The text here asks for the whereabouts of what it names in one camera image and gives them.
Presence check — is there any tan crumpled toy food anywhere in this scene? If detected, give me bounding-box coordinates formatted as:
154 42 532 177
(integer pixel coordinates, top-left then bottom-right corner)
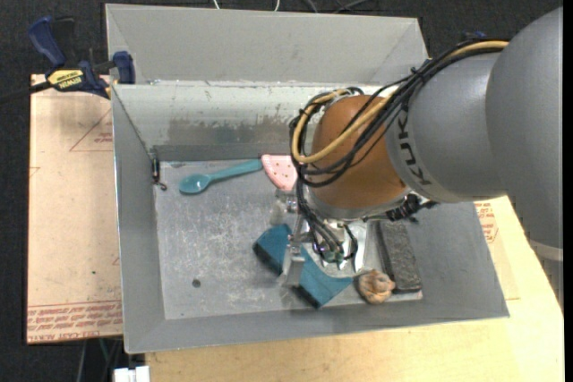
354 268 398 306

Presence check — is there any teal plastic spoon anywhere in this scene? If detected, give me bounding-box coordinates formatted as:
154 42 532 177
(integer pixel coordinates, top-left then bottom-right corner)
178 158 264 196

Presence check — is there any grey metal bin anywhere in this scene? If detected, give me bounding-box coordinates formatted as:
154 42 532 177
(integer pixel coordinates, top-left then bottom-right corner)
105 3 510 354

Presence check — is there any black cylinder on white bracket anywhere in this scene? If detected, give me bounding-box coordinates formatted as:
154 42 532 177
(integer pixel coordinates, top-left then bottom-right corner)
385 193 438 224

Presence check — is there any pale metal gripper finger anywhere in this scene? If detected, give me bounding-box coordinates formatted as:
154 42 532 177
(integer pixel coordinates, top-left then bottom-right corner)
269 196 300 225
282 234 311 287

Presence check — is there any dark grey flat block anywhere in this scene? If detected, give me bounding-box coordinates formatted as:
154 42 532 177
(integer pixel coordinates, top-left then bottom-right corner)
375 219 423 294

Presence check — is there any pink dotted sponge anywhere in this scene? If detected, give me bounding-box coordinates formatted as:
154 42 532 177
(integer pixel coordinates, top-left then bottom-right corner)
261 153 299 190

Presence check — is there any teal blue block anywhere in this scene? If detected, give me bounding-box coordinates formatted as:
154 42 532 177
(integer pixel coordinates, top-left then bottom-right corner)
252 223 355 310

